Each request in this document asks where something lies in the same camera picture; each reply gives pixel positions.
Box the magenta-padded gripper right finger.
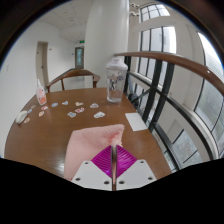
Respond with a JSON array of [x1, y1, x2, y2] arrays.
[[114, 144, 157, 192]]

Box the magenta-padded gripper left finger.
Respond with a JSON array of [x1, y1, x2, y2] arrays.
[[70, 144, 115, 192]]

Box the pink towel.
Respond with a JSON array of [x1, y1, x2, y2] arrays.
[[63, 123, 126, 182]]

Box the white paper card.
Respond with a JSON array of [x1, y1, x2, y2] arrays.
[[124, 112, 148, 132]]

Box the white computer mouse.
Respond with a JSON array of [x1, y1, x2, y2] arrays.
[[14, 110, 29, 125]]

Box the clear plastic shaker bottle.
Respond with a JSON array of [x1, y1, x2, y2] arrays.
[[105, 57, 129, 104]]

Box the wooden armchair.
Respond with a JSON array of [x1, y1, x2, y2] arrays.
[[45, 68, 102, 94]]

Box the grey glazed double door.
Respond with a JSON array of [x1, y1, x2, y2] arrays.
[[74, 46, 85, 70]]

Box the beige side door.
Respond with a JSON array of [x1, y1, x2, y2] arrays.
[[35, 40, 50, 88]]

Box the wooden handrail with black bars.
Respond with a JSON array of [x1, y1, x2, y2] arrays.
[[114, 50, 224, 172]]

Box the black framed window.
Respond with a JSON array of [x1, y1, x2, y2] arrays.
[[128, 3, 224, 173]]

